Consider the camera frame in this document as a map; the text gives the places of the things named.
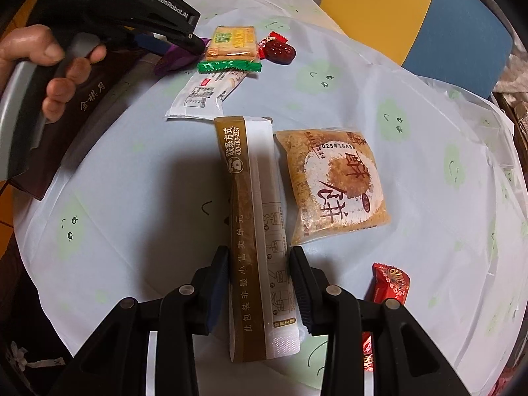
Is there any gold foil packet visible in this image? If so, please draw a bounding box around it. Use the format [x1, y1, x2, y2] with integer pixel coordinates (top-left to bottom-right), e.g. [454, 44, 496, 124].
[512, 102, 528, 135]

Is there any white tablecloth with green faces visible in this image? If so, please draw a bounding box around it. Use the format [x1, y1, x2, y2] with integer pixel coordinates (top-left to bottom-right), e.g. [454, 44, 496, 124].
[12, 0, 526, 396]

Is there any dried red date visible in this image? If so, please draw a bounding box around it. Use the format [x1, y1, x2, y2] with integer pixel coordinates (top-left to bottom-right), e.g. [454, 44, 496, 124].
[263, 41, 297, 65]

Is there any person's left hand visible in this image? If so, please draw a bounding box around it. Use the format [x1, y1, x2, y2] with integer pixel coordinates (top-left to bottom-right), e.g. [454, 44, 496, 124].
[0, 25, 109, 123]

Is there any yellow and blue chair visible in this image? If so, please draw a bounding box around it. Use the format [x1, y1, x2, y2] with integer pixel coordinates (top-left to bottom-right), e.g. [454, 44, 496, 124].
[247, 0, 519, 97]

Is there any purple candy wrapper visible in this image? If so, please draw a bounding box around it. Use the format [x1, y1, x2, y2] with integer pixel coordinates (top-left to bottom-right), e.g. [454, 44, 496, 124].
[154, 45, 204, 76]

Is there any small red candy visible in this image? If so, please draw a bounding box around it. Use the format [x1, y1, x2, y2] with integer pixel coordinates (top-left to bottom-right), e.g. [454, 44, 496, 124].
[259, 32, 288, 50]

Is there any clear flaky pastry packet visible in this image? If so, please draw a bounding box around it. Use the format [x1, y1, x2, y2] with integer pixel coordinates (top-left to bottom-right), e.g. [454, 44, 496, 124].
[274, 129, 392, 247]

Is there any grey patterned cloth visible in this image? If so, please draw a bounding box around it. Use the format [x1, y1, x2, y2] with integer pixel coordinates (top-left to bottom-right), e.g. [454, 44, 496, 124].
[493, 0, 528, 95]

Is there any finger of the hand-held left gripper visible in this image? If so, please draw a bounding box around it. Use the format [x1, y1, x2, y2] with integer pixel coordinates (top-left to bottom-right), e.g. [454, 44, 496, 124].
[121, 33, 176, 57]
[124, 20, 210, 55]

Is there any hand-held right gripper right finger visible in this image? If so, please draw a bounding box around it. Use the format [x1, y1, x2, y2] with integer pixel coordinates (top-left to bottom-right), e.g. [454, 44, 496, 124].
[287, 247, 467, 396]

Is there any maroon gift box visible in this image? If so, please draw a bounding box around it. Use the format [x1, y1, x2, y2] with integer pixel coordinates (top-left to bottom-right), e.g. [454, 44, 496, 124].
[7, 47, 143, 201]

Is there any red patterned snack packet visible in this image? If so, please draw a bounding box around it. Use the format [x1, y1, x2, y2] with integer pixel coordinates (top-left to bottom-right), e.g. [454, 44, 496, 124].
[361, 262, 412, 380]

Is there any white sachet with red label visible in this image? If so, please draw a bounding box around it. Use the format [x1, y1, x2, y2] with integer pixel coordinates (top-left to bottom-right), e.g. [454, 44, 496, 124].
[165, 70, 252, 121]

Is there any long brown white sachet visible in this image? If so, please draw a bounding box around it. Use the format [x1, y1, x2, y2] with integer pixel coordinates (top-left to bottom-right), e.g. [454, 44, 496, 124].
[214, 116, 304, 364]

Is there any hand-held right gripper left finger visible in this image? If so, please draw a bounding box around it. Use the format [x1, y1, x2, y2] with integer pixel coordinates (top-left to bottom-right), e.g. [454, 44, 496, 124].
[70, 245, 231, 396]

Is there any yellow green cracker packet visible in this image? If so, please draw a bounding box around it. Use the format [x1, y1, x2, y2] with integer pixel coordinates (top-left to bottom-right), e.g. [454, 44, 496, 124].
[197, 26, 263, 76]

